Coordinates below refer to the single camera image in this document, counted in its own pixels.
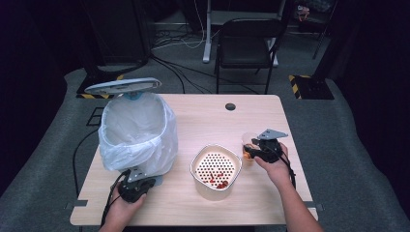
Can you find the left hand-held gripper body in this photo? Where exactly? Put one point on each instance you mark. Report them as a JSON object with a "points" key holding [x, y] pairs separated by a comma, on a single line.
{"points": [[132, 191]]}

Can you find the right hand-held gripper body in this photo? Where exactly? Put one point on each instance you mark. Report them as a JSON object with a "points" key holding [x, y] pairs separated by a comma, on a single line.
{"points": [[270, 151]]}

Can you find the clear plastic cup amber liquid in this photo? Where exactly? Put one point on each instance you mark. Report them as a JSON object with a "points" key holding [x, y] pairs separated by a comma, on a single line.
{"points": [[247, 157]]}

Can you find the white plastic trash bag liner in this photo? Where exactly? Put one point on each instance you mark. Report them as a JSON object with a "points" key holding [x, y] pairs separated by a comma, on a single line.
{"points": [[138, 156]]}

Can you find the beige perforated strainer basket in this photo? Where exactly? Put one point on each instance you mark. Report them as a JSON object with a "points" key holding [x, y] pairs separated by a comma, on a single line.
{"points": [[208, 190]]}

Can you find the grey white pedal trash bin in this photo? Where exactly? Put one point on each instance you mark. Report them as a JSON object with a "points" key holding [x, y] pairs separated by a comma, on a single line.
{"points": [[122, 86]]}

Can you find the person's right hand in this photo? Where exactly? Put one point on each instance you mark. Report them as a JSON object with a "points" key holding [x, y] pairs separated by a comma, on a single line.
{"points": [[277, 174]]}

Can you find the person's left hand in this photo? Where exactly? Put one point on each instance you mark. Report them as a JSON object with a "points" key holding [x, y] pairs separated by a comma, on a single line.
{"points": [[121, 212]]}

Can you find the red food scraps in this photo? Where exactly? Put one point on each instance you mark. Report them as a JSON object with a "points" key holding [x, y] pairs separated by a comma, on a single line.
{"points": [[222, 185]]}

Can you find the black hazard-striped stand base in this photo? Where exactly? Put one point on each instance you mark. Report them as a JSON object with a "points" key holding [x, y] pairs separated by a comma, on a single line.
{"points": [[312, 87], [96, 84]]}

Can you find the black folding chair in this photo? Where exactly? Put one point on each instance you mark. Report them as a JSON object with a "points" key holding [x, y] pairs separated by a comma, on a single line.
{"points": [[246, 51]]}

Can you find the black tripod leg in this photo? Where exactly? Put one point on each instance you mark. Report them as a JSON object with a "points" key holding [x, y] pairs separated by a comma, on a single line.
{"points": [[322, 35]]}

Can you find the dark cabinet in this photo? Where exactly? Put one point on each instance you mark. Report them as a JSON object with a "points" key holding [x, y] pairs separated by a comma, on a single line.
{"points": [[119, 29]]}

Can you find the grey table bracket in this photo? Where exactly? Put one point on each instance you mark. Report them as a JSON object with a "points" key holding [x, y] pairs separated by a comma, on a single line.
{"points": [[311, 204], [79, 203]]}

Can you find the white desk frame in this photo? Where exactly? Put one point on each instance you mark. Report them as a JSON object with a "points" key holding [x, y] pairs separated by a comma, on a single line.
{"points": [[207, 38]]}

